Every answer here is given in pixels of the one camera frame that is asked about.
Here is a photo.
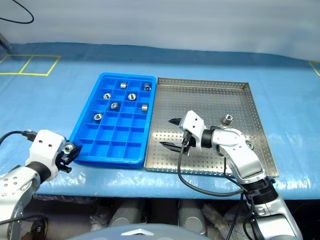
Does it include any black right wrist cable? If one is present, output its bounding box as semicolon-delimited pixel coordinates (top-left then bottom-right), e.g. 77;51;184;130
177;131;247;197

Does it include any black cable on white backdrop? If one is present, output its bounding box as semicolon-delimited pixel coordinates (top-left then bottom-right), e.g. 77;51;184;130
0;0;35;25

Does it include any dark grey object at edge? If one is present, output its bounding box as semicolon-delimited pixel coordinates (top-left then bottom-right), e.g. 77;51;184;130
0;32;12;55

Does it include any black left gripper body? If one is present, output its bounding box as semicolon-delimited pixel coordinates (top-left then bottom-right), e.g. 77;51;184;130
56;149;74;174

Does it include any perforated steel tray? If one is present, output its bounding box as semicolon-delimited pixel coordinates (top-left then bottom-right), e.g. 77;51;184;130
144;76;280;178

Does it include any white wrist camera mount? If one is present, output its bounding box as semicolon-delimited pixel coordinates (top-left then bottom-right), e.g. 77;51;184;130
179;109;207;150
24;129;67;181

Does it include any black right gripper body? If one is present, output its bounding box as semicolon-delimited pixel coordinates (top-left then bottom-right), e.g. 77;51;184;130
181;130;198;155

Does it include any black cable under left arm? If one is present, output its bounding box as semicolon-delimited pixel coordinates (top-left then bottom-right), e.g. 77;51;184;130
0;215;49;232

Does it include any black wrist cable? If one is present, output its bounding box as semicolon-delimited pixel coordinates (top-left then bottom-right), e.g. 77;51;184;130
0;129;39;146
177;131;247;197

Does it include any blue compartment tray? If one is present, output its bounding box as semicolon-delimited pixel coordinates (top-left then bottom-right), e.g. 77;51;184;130
68;72;158;171

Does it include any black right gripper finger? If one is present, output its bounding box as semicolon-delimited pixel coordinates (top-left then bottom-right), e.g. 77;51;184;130
159;141;185;153
168;116;186;127

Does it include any blue plastic table cover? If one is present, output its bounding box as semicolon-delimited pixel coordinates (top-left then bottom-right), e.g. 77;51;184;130
0;42;320;201

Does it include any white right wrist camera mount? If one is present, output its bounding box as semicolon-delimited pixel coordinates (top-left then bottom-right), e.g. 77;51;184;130
179;109;207;150

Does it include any black cable under right arm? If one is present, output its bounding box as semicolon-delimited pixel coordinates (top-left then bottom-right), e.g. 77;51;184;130
225;192;262;240

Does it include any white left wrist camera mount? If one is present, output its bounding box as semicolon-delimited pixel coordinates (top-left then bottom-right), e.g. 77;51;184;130
24;129;67;181

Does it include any grey rounded shape under table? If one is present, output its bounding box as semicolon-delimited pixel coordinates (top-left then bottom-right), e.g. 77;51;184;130
108;199;145;227
177;199;209;236

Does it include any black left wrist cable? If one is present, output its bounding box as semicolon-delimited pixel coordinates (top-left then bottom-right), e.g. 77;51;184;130
0;129;39;146

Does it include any grey rounded robot torso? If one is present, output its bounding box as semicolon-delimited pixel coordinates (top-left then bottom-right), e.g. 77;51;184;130
64;221;202;240

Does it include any black cable under arm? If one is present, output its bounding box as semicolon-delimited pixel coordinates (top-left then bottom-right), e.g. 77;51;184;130
0;215;49;232
225;192;262;240

